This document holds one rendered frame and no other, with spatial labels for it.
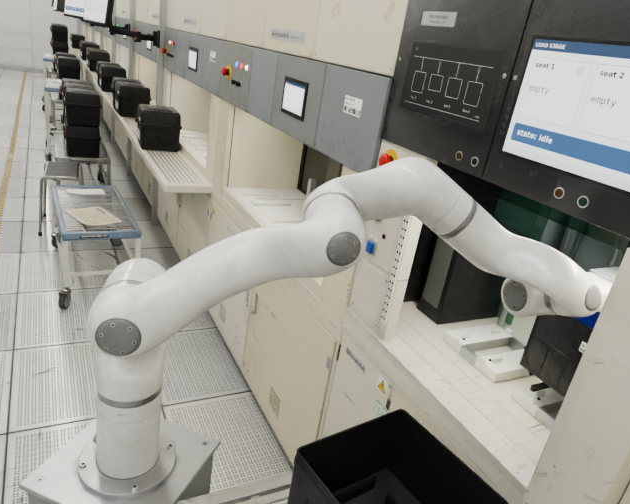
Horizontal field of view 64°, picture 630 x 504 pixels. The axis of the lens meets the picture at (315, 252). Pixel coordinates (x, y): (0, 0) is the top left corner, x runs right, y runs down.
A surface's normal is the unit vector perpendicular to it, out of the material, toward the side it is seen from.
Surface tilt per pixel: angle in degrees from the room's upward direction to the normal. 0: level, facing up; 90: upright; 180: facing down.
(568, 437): 90
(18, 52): 90
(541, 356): 91
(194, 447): 0
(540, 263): 51
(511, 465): 0
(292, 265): 114
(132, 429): 90
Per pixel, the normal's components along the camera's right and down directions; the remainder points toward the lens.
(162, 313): 0.51, 0.12
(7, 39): 0.44, 0.40
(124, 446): 0.19, 0.40
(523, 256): -0.26, -0.41
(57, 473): 0.15, -0.92
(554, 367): -0.88, 0.05
